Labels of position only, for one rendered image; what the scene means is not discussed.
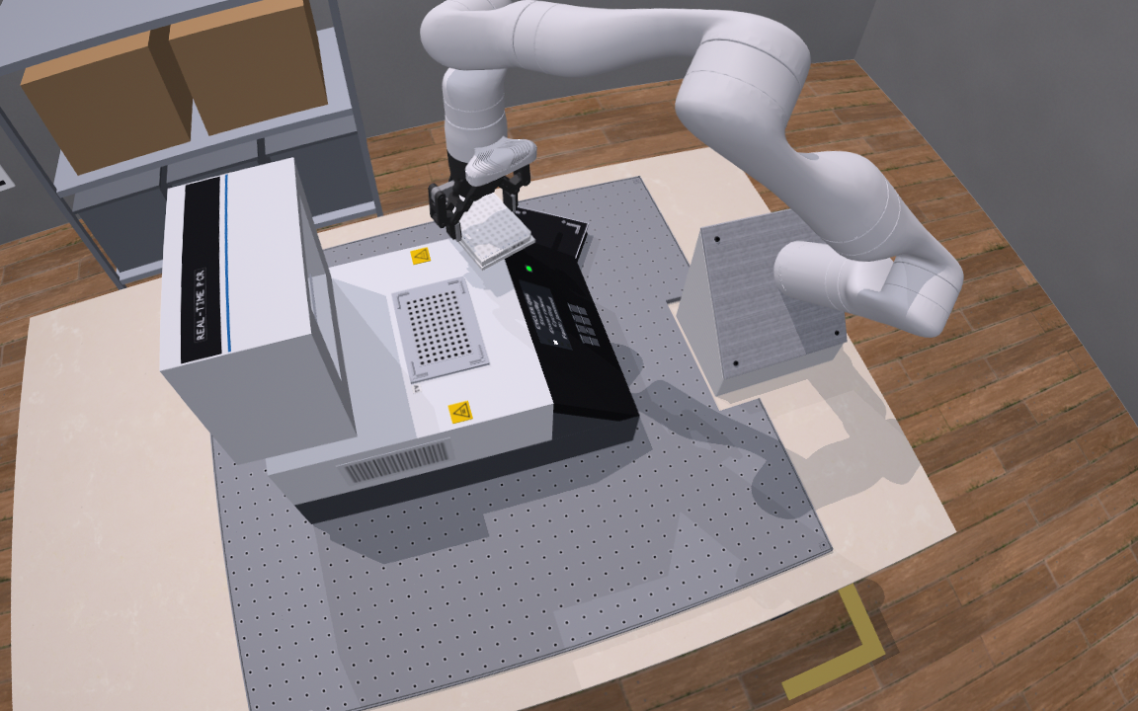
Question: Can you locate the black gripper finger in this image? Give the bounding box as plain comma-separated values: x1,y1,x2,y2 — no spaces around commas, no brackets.
428,180,483,242
490,164,530,213

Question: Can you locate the black rectangular frame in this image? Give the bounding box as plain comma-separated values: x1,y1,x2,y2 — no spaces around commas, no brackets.
516,206,589,263

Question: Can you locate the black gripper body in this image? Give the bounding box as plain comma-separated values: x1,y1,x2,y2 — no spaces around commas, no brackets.
447,151,498,201

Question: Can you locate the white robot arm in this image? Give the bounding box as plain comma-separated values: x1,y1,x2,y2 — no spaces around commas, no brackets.
420,0,964,338

